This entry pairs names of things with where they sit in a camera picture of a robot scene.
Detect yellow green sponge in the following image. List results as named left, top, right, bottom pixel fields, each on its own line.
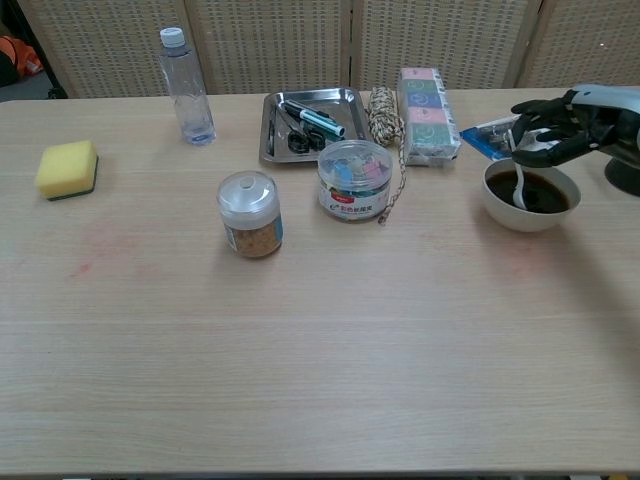
left=34, top=139, right=100, bottom=202

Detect stainless steel tray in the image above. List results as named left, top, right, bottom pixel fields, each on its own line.
left=258, top=87, right=374, bottom=170

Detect small black kettle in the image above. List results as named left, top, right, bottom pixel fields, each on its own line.
left=603, top=148, right=640, bottom=198

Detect speckled rope bundle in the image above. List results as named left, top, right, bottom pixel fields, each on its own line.
left=366, top=85, right=409, bottom=225

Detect white bowl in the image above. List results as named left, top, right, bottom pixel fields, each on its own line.
left=481, top=156, right=582, bottom=233

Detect clear tub of coloured clips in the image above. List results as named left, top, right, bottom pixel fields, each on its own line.
left=317, top=139, right=394, bottom=224

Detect black coffee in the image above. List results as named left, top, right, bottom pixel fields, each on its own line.
left=486, top=169, right=571, bottom=215

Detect orange object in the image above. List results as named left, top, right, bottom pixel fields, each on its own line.
left=0, top=34, right=44, bottom=86

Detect clear lidded spice jar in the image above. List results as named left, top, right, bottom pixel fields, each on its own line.
left=216, top=170, right=284, bottom=260

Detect green white marker pen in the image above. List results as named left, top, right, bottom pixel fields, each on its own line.
left=298, top=108, right=346, bottom=138

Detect clear plastic water bottle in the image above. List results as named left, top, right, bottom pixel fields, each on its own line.
left=158, top=27, right=218, bottom=147

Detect woven rattan folding screen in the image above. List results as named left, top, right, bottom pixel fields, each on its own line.
left=17, top=0, right=640, bottom=99

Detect black marker pen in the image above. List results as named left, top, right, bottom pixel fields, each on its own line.
left=283, top=99, right=331, bottom=121

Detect multicolour sponge pack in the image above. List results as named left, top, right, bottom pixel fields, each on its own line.
left=398, top=67, right=462, bottom=168

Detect black scissors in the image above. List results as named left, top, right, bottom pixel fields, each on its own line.
left=276, top=107, right=326, bottom=154

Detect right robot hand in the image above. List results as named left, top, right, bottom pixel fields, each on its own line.
left=510, top=83, right=640, bottom=168

